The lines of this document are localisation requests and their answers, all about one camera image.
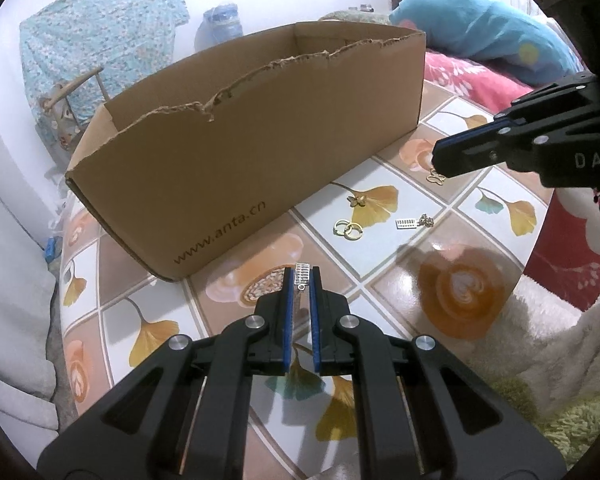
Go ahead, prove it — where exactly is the green fluffy cloth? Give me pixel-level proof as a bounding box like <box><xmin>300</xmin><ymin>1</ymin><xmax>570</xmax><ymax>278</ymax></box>
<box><xmin>490</xmin><ymin>375</ymin><xmax>600</xmax><ymax>461</ymax></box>

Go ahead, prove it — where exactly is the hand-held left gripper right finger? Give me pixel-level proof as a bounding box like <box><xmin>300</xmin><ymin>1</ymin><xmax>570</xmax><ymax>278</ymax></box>
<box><xmin>310</xmin><ymin>266</ymin><xmax>566</xmax><ymax>480</ymax></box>

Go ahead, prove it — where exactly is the brown cardboard box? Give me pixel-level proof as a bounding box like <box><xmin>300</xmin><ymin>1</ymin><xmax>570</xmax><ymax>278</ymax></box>
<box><xmin>65</xmin><ymin>21</ymin><xmax>427</xmax><ymax>282</ymax></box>

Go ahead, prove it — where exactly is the white fluffy blanket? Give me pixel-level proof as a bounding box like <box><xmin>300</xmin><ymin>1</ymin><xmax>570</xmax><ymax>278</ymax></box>
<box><xmin>460</xmin><ymin>275</ymin><xmax>600</xmax><ymax>441</ymax></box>

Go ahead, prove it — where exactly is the blue floral cloth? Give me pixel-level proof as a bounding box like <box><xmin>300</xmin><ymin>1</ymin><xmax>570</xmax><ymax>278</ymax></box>
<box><xmin>19</xmin><ymin>0</ymin><xmax>190</xmax><ymax>161</ymax></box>

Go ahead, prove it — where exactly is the leaf and coffee print tablecloth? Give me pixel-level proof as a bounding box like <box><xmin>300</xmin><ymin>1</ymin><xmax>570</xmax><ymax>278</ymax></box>
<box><xmin>57</xmin><ymin>77</ymin><xmax>553</xmax><ymax>480</ymax></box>

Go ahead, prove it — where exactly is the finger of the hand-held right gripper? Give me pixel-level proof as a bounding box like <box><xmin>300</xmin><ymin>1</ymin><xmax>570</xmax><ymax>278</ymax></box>
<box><xmin>494</xmin><ymin>72</ymin><xmax>600</xmax><ymax>131</ymax></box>
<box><xmin>432</xmin><ymin>122</ymin><xmax>546</xmax><ymax>179</ymax></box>

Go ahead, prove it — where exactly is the blue dispenser water bottle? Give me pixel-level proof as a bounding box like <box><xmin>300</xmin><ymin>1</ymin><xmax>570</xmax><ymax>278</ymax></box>
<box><xmin>195</xmin><ymin>4</ymin><xmax>243</xmax><ymax>53</ymax></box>

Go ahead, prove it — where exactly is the blue pillow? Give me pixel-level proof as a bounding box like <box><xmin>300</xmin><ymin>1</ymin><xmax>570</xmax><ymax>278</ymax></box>
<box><xmin>390</xmin><ymin>0</ymin><xmax>581</xmax><ymax>86</ymax></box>

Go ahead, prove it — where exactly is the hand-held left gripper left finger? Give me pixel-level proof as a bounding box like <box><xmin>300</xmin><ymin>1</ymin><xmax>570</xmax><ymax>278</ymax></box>
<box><xmin>37</xmin><ymin>267</ymin><xmax>295</xmax><ymax>480</ymax></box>

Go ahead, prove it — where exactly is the wooden chair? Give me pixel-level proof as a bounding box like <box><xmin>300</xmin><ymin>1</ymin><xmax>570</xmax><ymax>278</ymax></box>
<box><xmin>37</xmin><ymin>67</ymin><xmax>108</xmax><ymax>153</ymax></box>

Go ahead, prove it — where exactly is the green patterned pillow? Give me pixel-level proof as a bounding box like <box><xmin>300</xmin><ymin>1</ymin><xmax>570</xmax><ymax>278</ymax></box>
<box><xmin>320</xmin><ymin>9</ymin><xmax>392</xmax><ymax>24</ymax></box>

